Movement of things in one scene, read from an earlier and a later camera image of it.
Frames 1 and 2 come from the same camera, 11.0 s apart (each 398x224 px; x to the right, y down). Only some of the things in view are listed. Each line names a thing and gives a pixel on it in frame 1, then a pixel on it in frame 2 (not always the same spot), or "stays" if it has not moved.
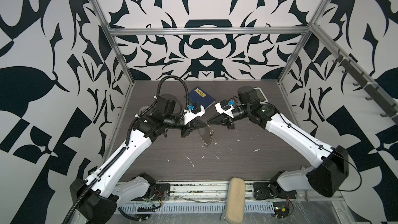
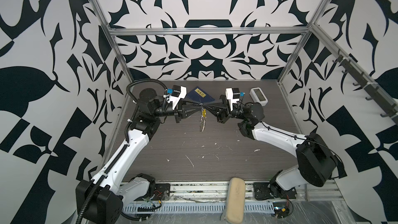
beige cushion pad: [234, 210] stays
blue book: [197, 95] stays
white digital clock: [261, 96] stays
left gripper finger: [196, 124] to [189, 104]
